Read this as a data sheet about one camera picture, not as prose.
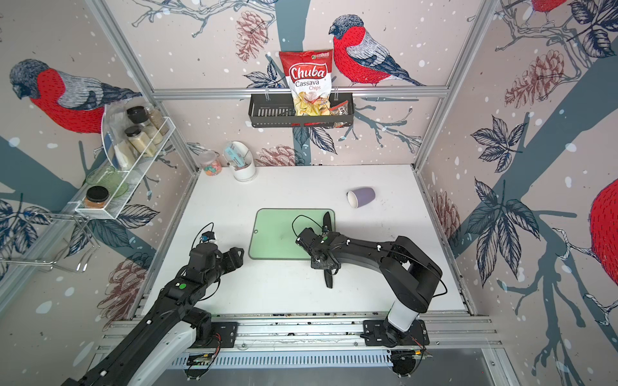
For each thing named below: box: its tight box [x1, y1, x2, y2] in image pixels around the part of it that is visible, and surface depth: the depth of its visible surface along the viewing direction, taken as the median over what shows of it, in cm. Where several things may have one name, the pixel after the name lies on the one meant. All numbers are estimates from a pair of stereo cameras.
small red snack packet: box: [329, 100, 349, 116], surface depth 88 cm
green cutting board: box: [248, 208, 336, 260], surface depth 99 cm
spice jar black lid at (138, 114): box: [126, 106, 149, 124], surface depth 81 cm
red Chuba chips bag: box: [279, 49, 334, 117], surface depth 83 cm
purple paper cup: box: [346, 187, 376, 209], surface depth 108 cm
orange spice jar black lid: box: [83, 185, 110, 209], surface depth 61 cm
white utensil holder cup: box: [223, 140, 256, 183], surface depth 113 cm
